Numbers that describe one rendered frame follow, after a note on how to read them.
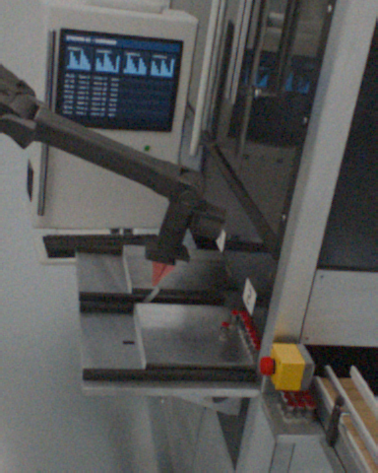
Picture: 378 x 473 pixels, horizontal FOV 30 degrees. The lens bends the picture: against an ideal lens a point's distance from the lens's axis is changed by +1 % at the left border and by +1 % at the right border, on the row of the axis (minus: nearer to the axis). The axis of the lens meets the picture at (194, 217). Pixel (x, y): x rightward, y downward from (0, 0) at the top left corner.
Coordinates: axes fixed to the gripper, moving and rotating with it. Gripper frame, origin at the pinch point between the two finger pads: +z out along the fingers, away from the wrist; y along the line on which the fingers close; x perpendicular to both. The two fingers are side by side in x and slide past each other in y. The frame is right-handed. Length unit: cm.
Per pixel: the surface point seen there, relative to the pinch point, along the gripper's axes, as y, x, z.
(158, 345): 8.2, 5.4, 19.3
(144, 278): 8.8, 39.3, 19.4
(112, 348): -3.0, 4.3, 21.7
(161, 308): 10.4, 19.3, 17.0
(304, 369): 30.8, -22.0, 1.4
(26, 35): -27, 544, 57
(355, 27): 16, -12, -66
